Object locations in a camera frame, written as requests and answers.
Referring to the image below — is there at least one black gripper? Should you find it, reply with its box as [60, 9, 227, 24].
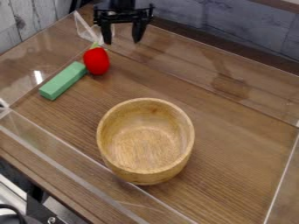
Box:
[93, 0, 155, 45]

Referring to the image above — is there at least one red plush strawberry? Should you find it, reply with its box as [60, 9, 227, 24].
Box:
[83, 43, 109, 76]

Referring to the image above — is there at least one green rectangular block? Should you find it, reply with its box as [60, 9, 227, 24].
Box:
[39, 61, 87, 101]

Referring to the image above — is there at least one wooden bowl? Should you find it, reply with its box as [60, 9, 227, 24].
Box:
[96, 98, 195, 186]

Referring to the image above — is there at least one clear acrylic corner bracket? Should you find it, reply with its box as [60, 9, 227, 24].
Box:
[73, 10, 104, 48]

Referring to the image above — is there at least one clear acrylic enclosure wall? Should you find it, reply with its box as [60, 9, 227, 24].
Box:
[0, 17, 299, 224]

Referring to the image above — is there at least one black metal mount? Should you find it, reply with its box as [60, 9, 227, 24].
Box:
[25, 195, 67, 224]

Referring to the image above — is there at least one black cable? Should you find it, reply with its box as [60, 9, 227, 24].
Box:
[0, 203, 27, 224]

